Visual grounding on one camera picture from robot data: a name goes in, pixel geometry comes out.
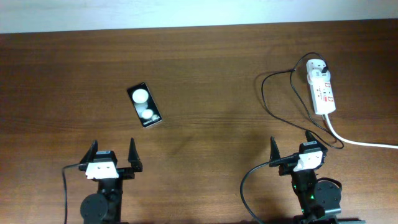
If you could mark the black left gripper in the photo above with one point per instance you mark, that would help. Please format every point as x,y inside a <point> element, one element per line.
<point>135,162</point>

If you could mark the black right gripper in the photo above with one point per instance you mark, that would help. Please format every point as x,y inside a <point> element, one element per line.
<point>275,153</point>

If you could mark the black Galaxy flip phone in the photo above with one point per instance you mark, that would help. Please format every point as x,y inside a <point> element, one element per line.
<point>144,105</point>

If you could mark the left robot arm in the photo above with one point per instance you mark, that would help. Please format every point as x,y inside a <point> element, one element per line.
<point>104,206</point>

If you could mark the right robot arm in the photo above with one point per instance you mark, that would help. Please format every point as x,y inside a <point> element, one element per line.
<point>319,198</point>

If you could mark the white USB charger plug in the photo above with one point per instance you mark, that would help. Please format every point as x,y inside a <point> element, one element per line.
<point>317,65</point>

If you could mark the white power strip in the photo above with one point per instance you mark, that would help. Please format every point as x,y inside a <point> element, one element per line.
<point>321,92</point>

